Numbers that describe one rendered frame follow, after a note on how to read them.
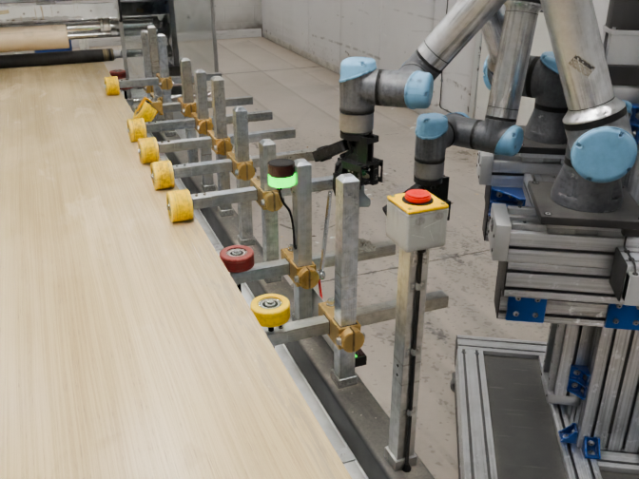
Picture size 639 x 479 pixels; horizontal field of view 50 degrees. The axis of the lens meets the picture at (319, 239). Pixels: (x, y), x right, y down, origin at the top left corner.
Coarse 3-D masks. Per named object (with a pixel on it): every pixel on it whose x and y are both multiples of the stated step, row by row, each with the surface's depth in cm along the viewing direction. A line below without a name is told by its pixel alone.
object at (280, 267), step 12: (384, 240) 175; (372, 252) 172; (384, 252) 173; (264, 264) 163; (276, 264) 163; (288, 264) 164; (324, 264) 168; (240, 276) 160; (252, 276) 161; (264, 276) 162; (276, 276) 164
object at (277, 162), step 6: (270, 162) 150; (276, 162) 150; (282, 162) 150; (288, 162) 150; (294, 186) 152; (294, 192) 152; (288, 210) 154; (294, 228) 157; (294, 234) 157; (294, 240) 158; (294, 246) 159
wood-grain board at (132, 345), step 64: (0, 128) 254; (64, 128) 254; (0, 192) 195; (64, 192) 195; (128, 192) 195; (0, 256) 158; (64, 256) 158; (128, 256) 158; (192, 256) 158; (0, 320) 133; (64, 320) 133; (128, 320) 133; (192, 320) 133; (256, 320) 133; (0, 384) 115; (64, 384) 115; (128, 384) 115; (192, 384) 115; (256, 384) 115; (0, 448) 101; (64, 448) 101; (128, 448) 101; (192, 448) 101; (256, 448) 101; (320, 448) 101
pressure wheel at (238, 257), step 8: (224, 248) 160; (232, 248) 161; (240, 248) 161; (248, 248) 160; (224, 256) 157; (232, 256) 157; (240, 256) 157; (248, 256) 157; (224, 264) 157; (232, 264) 156; (240, 264) 156; (248, 264) 157; (232, 272) 157; (240, 272) 157; (240, 288) 162
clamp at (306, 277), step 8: (288, 256) 165; (296, 264) 161; (312, 264) 161; (296, 272) 160; (304, 272) 158; (312, 272) 159; (296, 280) 159; (304, 280) 159; (312, 280) 160; (304, 288) 160
